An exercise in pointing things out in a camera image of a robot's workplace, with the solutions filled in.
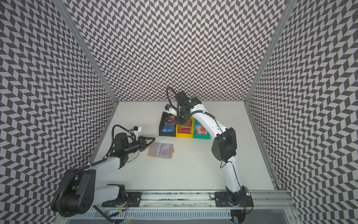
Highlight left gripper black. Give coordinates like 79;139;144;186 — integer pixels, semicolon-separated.
125;136;156;155

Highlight tan leather card holder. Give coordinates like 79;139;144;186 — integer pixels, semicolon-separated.
148;142;174;159

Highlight white red circle card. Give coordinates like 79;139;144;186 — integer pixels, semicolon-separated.
159;143;173;158

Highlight red VIP credit card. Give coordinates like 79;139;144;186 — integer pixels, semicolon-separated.
169;115;186;126

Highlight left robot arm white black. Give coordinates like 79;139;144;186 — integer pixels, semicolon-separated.
51;125;156;217

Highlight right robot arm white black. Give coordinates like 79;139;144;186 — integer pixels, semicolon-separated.
166;86;254;208

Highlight red card in yellow bin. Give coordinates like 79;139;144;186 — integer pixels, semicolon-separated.
185;119;192;126

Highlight blue card in black bin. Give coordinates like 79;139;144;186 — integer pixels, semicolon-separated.
161;126;175;133

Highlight red circle card green bin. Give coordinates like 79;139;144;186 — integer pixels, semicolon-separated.
195;125;208;136

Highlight black plastic bin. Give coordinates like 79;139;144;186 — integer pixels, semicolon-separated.
158;112;176;137

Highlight yellow plastic bin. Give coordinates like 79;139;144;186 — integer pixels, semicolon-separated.
176;117;194;139

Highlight green plastic bin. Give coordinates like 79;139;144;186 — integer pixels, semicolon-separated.
193;119;211;140

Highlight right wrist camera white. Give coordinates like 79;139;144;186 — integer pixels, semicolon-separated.
165;104;177;116

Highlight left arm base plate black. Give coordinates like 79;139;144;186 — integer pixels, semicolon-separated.
102;191;142;208

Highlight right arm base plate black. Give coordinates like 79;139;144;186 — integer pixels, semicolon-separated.
214;192;254;207

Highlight aluminium mounting rail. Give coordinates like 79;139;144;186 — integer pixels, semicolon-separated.
79;190;295;214

